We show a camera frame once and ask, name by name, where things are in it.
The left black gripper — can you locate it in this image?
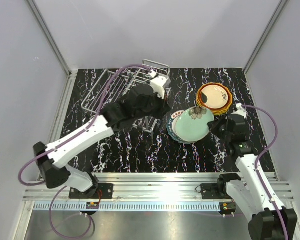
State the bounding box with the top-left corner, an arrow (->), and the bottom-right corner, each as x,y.
134,88 -> 172,121

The green floral plate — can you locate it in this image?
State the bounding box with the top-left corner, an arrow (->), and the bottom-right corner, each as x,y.
174,106 -> 215,142

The white plate blue patterned rim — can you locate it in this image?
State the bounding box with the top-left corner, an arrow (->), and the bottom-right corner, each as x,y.
166,110 -> 184,143

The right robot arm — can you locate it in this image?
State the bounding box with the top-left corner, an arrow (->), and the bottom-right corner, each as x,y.
207,113 -> 298,240

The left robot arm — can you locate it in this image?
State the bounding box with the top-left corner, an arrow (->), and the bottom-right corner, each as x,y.
33,83 -> 170,199

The stack of orange red plates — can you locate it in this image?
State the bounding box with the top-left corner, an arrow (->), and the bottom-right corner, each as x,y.
196,82 -> 233,116

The cream plate with black flower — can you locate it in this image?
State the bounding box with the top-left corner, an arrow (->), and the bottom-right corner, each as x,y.
199,84 -> 229,110

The teal plate at stack bottom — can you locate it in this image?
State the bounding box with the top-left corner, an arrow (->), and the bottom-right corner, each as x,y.
175,138 -> 201,145

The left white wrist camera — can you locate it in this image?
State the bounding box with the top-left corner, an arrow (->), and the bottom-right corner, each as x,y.
149,70 -> 171,100

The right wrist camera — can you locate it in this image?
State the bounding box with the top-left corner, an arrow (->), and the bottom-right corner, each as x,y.
233,103 -> 248,119

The grey wire dish rack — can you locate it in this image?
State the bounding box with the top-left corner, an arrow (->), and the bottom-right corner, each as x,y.
81,63 -> 170,132

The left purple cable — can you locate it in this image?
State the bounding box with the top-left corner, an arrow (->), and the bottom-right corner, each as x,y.
17,64 -> 153,237

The purple cable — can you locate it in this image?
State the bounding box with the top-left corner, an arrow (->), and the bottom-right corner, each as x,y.
17,64 -> 153,237
241,104 -> 291,240

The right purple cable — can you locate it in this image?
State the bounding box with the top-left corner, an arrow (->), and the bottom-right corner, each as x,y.
241,104 -> 291,240

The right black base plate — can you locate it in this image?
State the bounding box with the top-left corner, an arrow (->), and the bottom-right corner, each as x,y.
199,183 -> 232,201

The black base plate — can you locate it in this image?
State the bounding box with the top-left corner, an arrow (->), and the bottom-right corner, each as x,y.
199,183 -> 232,201
68,183 -> 114,200

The left aluminium frame post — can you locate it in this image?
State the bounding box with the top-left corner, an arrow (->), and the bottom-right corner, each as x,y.
24,0 -> 78,80

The aluminium frame post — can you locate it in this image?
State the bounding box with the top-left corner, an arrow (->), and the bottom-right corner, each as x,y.
242,0 -> 291,75
24,0 -> 78,80

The aluminium mounting rail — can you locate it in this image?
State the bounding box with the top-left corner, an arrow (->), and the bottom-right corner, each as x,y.
22,172 -> 295,203

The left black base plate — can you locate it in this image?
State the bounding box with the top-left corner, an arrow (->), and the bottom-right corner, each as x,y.
68,183 -> 114,200

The right aluminium frame post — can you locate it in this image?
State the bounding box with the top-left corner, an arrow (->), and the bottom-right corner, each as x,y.
242,0 -> 291,75

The white slotted cable duct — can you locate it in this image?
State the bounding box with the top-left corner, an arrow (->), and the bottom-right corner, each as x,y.
34,201 -> 221,212

